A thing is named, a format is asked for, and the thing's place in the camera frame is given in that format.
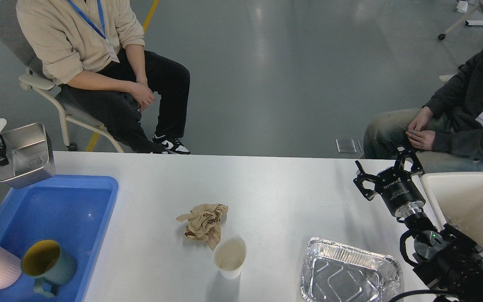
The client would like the white plastic bin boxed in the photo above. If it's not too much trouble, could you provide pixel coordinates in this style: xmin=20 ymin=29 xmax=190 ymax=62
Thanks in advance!
xmin=421 ymin=172 xmax=483 ymax=256

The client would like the grey office chair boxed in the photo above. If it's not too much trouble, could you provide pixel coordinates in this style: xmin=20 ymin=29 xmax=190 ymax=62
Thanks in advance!
xmin=0 ymin=0 xmax=124 ymax=153

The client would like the white paper cup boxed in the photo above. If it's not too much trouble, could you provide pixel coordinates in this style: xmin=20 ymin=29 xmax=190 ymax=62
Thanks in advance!
xmin=213 ymin=235 xmax=247 ymax=280

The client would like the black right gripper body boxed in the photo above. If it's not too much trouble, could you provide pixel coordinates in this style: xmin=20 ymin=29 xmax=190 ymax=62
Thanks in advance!
xmin=374 ymin=167 xmax=425 ymax=218

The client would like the person in beige sweater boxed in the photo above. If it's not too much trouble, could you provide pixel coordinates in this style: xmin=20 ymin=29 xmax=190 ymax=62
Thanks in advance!
xmin=16 ymin=0 xmax=190 ymax=155

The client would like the crumpled brown paper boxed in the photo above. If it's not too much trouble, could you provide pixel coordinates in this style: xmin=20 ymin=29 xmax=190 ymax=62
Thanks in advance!
xmin=177 ymin=204 xmax=229 ymax=250

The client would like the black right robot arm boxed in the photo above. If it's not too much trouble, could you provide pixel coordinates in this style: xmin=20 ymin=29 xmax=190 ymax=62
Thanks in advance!
xmin=353 ymin=146 xmax=483 ymax=302

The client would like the white chair base background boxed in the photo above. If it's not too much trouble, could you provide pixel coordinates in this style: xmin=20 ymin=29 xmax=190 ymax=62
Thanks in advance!
xmin=438 ymin=0 xmax=483 ymax=41

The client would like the person in dark hoodie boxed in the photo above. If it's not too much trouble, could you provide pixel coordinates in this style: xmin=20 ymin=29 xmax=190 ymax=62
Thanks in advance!
xmin=364 ymin=49 xmax=483 ymax=173

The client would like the aluminium foil tray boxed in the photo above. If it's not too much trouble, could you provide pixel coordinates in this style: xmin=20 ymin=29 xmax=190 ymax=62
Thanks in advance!
xmin=300 ymin=237 xmax=404 ymax=302

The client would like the blue plastic tray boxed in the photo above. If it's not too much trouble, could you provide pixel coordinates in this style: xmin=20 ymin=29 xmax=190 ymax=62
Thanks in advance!
xmin=0 ymin=174 xmax=119 ymax=302

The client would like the metal floor socket plate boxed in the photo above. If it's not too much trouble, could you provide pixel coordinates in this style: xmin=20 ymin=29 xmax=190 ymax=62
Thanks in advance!
xmin=335 ymin=139 xmax=364 ymax=154

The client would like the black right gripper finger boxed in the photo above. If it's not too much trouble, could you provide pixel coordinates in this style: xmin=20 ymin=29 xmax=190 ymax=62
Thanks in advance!
xmin=353 ymin=160 xmax=378 ymax=201
xmin=389 ymin=142 xmax=424 ymax=176

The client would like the stainless steel rectangular tin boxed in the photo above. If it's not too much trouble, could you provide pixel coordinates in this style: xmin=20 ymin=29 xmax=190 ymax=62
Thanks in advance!
xmin=0 ymin=123 xmax=56 ymax=189

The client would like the teal mug yellow inside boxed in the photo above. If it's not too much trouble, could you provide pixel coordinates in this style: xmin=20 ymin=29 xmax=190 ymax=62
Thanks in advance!
xmin=21 ymin=240 xmax=77 ymax=298

